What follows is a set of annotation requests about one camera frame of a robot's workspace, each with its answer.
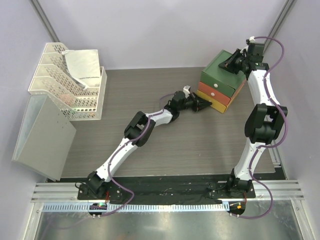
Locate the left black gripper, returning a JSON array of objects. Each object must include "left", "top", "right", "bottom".
[{"left": 177, "top": 92, "right": 212, "bottom": 113}]

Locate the green top drawer box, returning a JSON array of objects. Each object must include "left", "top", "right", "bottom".
[{"left": 200, "top": 50, "right": 246, "bottom": 98}]

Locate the yellow bottom drawer box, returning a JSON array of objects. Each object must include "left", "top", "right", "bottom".
[{"left": 196, "top": 90, "right": 239, "bottom": 114}]

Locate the red drawer box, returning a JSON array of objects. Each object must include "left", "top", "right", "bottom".
[{"left": 198, "top": 81, "right": 245, "bottom": 106}]

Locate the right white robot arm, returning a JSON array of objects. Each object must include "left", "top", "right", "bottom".
[{"left": 219, "top": 48, "right": 288, "bottom": 198}]

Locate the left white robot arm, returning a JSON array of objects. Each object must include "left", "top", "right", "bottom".
[{"left": 81, "top": 86, "right": 212, "bottom": 200}]

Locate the white paper booklet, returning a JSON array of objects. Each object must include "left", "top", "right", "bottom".
[{"left": 61, "top": 49, "right": 101, "bottom": 90}]

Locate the white mesh file organizer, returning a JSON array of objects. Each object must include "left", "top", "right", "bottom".
[{"left": 28, "top": 42, "right": 107, "bottom": 121}]

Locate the grey metal bookend box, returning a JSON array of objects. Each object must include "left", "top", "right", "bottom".
[{"left": 12, "top": 94, "right": 76, "bottom": 181}]

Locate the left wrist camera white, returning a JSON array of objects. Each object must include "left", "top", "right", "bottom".
[{"left": 183, "top": 85, "right": 191, "bottom": 98}]

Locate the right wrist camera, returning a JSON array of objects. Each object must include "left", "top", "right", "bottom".
[{"left": 246, "top": 37, "right": 265, "bottom": 63}]

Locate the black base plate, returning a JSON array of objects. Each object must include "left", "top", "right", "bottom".
[{"left": 76, "top": 174, "right": 256, "bottom": 201}]

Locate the white slotted cable duct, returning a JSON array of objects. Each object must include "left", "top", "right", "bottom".
[{"left": 42, "top": 202, "right": 230, "bottom": 214}]

